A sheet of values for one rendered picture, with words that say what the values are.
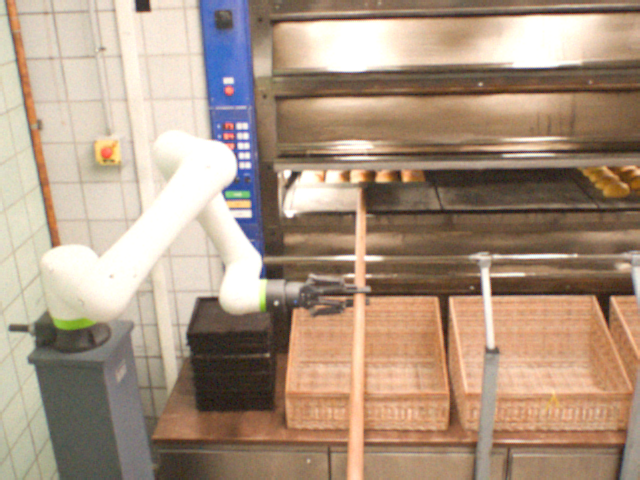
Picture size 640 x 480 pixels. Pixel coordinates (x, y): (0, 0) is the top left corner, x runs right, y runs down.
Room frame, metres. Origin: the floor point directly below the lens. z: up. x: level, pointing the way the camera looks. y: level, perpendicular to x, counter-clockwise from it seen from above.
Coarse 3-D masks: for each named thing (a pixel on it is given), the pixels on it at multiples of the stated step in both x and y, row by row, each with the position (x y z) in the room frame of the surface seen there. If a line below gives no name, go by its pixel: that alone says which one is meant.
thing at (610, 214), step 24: (288, 216) 2.50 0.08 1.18; (312, 216) 2.49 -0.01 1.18; (336, 216) 2.48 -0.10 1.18; (384, 216) 2.47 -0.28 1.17; (408, 216) 2.46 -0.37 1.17; (432, 216) 2.45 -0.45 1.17; (456, 216) 2.45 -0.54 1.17; (480, 216) 2.44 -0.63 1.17; (504, 216) 2.43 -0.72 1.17; (528, 216) 2.43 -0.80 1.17; (552, 216) 2.42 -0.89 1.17; (576, 216) 2.42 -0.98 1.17; (600, 216) 2.41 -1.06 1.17; (624, 216) 2.40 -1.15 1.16
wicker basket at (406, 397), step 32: (320, 320) 2.43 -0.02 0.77; (352, 320) 2.42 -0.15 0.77; (384, 320) 2.41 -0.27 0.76; (416, 320) 2.40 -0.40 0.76; (320, 352) 2.40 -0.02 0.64; (384, 352) 2.38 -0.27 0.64; (416, 352) 2.37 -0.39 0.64; (288, 384) 2.04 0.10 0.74; (320, 384) 2.25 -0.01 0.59; (384, 384) 2.24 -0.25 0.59; (416, 384) 2.23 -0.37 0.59; (288, 416) 2.00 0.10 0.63; (320, 416) 2.05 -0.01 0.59; (384, 416) 1.98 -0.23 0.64; (416, 416) 2.03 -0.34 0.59
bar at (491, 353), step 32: (288, 256) 2.13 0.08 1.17; (320, 256) 2.12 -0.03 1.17; (352, 256) 2.11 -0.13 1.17; (384, 256) 2.10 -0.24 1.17; (416, 256) 2.09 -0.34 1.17; (448, 256) 2.09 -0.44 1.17; (480, 256) 2.08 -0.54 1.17; (512, 256) 2.07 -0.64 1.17; (544, 256) 2.06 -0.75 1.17; (576, 256) 2.05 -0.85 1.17; (608, 256) 2.04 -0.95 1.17; (480, 416) 1.87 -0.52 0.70; (480, 448) 1.85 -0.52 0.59
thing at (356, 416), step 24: (360, 192) 2.65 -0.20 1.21; (360, 216) 2.39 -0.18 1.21; (360, 240) 2.17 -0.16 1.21; (360, 264) 1.98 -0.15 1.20; (360, 312) 1.67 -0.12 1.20; (360, 336) 1.55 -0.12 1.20; (360, 360) 1.44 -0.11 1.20; (360, 384) 1.34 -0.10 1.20; (360, 408) 1.26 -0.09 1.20; (360, 432) 1.18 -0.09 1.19; (360, 456) 1.10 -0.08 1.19
